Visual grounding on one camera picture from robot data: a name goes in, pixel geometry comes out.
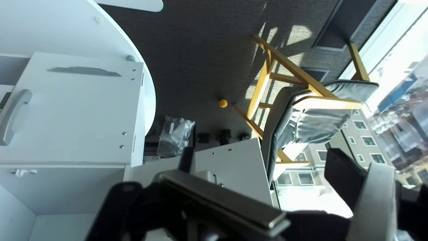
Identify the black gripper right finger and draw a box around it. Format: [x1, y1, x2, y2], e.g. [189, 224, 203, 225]
[324, 148, 399, 241]

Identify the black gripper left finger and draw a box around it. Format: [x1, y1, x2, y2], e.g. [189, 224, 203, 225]
[153, 146, 292, 239]

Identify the small white door grey swoosh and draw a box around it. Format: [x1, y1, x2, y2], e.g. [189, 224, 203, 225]
[0, 51, 144, 168]

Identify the white toy kitchen cabinet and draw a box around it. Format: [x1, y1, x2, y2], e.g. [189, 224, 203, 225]
[0, 51, 148, 241]

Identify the blocky black floor object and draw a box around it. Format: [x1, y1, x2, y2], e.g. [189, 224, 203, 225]
[218, 129, 233, 145]

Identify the clear plastic bag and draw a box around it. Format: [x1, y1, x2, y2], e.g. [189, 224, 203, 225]
[158, 116, 197, 158]

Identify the wooden chair grey cushion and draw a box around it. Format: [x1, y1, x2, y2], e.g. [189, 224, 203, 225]
[231, 33, 380, 180]

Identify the round white pedestal table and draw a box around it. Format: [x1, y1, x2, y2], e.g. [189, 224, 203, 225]
[0, 0, 165, 169]

